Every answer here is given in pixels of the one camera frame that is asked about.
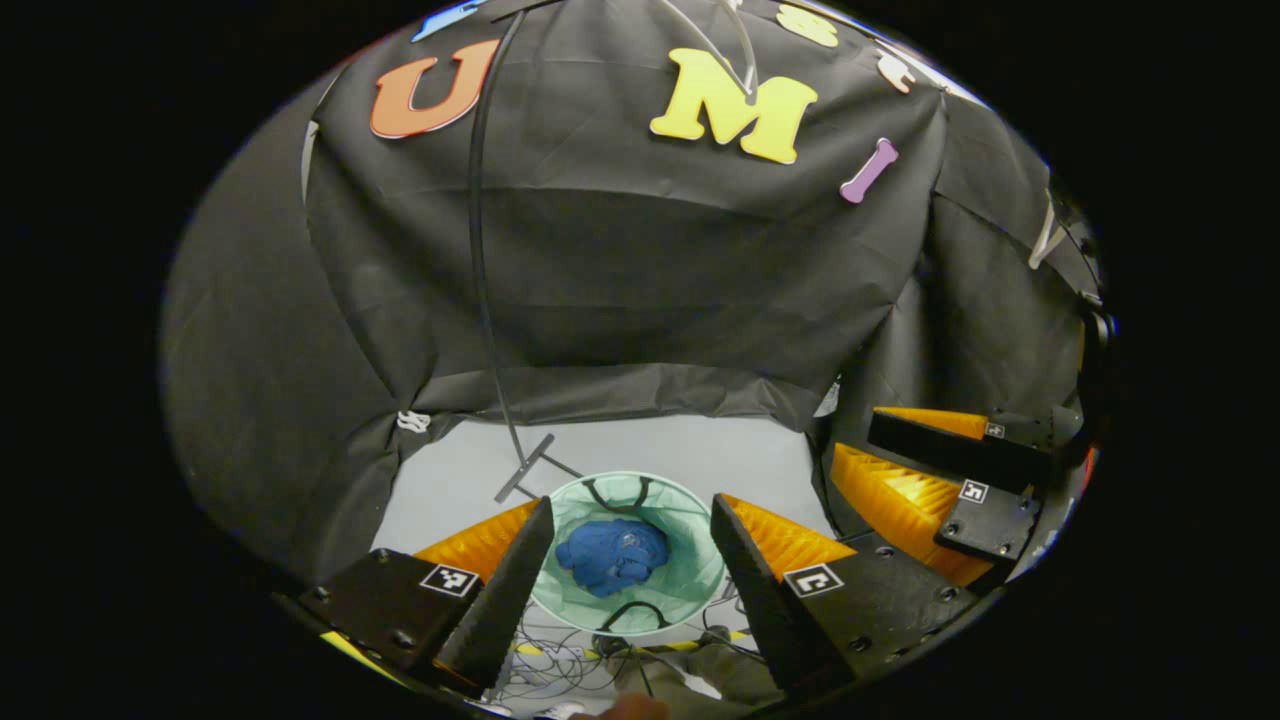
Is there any black backdrop cloth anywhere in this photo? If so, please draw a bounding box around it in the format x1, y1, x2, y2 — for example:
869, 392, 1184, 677
160, 0, 1101, 586

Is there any blue corduroy shirt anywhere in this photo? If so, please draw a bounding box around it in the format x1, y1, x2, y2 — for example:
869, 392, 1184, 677
556, 518, 671, 599

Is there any tangle of floor cables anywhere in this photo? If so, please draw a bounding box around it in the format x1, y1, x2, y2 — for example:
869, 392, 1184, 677
495, 598, 766, 701

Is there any person's olive trouser leg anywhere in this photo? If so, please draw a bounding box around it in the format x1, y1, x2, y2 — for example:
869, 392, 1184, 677
612, 640, 789, 713

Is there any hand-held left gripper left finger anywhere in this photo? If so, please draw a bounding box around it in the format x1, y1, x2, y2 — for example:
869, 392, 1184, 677
300, 496, 557, 696

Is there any black clothes rack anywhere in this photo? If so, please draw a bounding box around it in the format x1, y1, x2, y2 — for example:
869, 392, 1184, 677
467, 8, 587, 505

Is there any empty white clothes hanger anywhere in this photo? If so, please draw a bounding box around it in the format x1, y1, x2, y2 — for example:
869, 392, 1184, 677
655, 0, 759, 97

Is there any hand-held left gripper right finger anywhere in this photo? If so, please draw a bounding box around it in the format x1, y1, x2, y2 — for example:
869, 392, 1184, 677
709, 492, 979, 695

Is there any light green laundry hamper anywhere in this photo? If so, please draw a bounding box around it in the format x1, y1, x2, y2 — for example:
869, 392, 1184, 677
530, 472, 727, 637

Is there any yellow black floor tape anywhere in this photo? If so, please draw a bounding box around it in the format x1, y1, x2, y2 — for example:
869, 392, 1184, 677
515, 628, 753, 658

